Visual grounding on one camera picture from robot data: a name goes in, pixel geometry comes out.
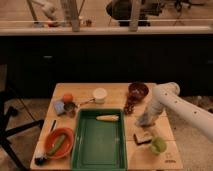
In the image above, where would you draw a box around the light blue towel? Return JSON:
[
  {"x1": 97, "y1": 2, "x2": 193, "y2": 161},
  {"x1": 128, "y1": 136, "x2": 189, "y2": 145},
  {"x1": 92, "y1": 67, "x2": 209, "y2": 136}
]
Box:
[{"x1": 135, "y1": 113, "x2": 148, "y2": 127}]

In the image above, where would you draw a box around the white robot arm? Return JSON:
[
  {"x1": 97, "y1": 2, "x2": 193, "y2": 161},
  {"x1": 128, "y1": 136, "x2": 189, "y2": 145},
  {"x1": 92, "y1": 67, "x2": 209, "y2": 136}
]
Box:
[{"x1": 144, "y1": 82, "x2": 213, "y2": 141}]

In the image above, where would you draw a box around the green plastic tray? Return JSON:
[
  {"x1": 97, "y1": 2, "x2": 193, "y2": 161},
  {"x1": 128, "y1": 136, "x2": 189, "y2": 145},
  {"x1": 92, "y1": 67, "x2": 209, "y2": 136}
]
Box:
[{"x1": 71, "y1": 109, "x2": 128, "y2": 171}]

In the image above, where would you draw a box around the brown sponge block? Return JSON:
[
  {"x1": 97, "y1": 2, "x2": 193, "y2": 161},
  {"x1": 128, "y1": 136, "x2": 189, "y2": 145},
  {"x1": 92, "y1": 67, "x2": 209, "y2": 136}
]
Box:
[{"x1": 133, "y1": 131, "x2": 153, "y2": 145}]

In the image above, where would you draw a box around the purple grapes bunch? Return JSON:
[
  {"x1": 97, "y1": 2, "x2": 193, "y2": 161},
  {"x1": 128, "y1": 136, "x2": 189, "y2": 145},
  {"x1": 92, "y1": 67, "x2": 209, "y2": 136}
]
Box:
[{"x1": 124, "y1": 96, "x2": 134, "y2": 115}]

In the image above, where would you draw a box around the wooden table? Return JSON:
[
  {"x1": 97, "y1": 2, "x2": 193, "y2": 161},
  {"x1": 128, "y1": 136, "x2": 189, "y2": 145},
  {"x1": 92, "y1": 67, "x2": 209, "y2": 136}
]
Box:
[{"x1": 30, "y1": 83, "x2": 183, "y2": 171}]

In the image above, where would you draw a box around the green cup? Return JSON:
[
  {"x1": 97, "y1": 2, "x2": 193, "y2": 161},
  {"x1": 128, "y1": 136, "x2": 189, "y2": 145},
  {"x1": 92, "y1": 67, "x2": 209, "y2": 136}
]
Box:
[{"x1": 150, "y1": 137, "x2": 167, "y2": 155}]

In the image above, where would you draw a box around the dark red bowl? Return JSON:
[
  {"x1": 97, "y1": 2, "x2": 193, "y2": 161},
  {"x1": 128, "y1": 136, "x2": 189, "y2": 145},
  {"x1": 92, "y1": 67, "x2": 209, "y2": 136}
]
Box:
[{"x1": 128, "y1": 82, "x2": 149, "y2": 100}]

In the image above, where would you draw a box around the yellow corn cob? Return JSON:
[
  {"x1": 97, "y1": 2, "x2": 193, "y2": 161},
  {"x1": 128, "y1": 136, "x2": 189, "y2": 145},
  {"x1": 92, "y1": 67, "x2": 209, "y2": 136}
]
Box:
[{"x1": 96, "y1": 115, "x2": 119, "y2": 122}]

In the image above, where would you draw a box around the white cup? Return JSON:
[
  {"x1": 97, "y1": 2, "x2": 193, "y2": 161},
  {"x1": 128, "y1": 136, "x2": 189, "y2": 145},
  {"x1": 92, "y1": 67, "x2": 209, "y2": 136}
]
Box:
[{"x1": 92, "y1": 88, "x2": 107, "y2": 104}]

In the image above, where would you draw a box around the metal measuring cup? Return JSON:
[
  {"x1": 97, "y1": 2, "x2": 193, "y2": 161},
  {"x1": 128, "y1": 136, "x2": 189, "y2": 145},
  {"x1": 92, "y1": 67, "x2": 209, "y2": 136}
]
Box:
[{"x1": 64, "y1": 99, "x2": 93, "y2": 117}]

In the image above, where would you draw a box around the orange bowl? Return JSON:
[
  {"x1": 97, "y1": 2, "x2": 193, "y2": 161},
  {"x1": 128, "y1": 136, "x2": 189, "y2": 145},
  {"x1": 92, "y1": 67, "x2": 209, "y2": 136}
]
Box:
[{"x1": 44, "y1": 127, "x2": 74, "y2": 159}]

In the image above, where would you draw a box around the orange fruit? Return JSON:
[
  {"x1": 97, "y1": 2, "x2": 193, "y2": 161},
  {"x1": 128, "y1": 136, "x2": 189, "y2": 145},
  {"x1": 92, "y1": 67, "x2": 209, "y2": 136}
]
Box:
[{"x1": 62, "y1": 93, "x2": 73, "y2": 103}]

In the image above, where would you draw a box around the green cucumber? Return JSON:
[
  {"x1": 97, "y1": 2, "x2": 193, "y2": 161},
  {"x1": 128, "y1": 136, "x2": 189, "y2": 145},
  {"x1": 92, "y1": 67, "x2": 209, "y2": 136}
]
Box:
[{"x1": 48, "y1": 134, "x2": 66, "y2": 156}]

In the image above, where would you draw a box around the black white brush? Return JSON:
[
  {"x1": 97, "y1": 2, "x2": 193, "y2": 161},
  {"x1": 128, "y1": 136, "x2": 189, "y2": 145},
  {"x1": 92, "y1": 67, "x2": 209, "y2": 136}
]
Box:
[{"x1": 34, "y1": 121, "x2": 56, "y2": 166}]

